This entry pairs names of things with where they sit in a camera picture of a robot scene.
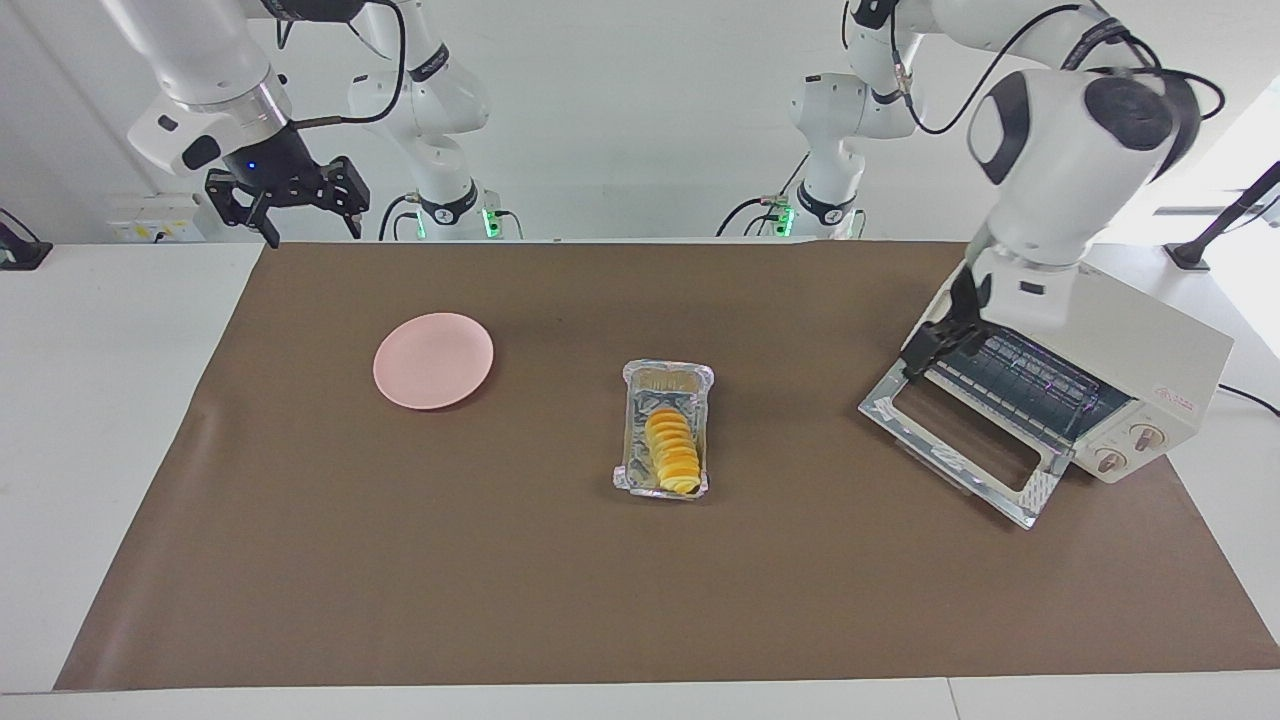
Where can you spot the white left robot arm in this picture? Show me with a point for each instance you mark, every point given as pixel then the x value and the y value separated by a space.
pixel 1060 150

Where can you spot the cream oven knob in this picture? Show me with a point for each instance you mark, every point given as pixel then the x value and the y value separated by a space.
pixel 1110 461
pixel 1148 436

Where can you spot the cream toaster oven body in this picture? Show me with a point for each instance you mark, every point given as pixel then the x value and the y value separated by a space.
pixel 1150 340

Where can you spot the white wall socket box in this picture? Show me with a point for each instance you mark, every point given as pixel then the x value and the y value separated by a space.
pixel 150 218

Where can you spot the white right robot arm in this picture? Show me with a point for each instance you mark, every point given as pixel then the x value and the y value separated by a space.
pixel 200 60

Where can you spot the golden ridged bread roll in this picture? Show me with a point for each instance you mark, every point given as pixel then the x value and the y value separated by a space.
pixel 672 450

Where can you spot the black clamp mount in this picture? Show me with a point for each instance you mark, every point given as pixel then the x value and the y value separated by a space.
pixel 20 250

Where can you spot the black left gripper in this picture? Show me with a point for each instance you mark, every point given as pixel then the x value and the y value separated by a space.
pixel 968 295

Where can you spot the brown table mat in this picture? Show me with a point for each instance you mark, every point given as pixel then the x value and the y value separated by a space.
pixel 640 580

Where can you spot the black camera stand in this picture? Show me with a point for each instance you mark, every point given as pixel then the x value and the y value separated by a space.
pixel 1220 225

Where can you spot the pink round plate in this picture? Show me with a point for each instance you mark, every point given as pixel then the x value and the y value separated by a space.
pixel 433 361

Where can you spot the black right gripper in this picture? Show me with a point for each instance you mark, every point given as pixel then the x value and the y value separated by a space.
pixel 285 178

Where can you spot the glass oven door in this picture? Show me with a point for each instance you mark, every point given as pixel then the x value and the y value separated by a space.
pixel 880 405

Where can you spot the aluminium foil tray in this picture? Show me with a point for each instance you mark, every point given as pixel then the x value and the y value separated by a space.
pixel 668 385

